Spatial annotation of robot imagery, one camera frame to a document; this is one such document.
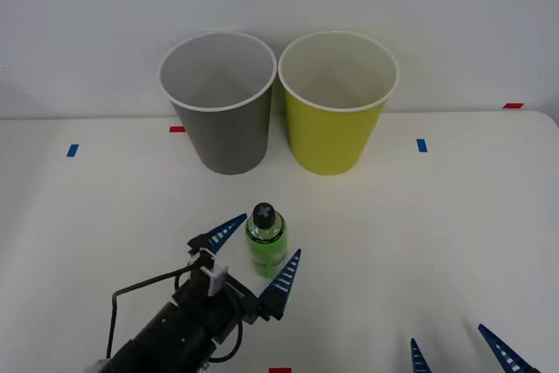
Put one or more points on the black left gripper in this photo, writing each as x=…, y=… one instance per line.
x=218, y=312

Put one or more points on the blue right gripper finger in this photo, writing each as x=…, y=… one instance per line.
x=506, y=355
x=417, y=360

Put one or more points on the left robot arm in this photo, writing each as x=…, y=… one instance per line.
x=166, y=340

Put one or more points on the green bottle with black cap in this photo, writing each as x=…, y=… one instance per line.
x=267, y=246

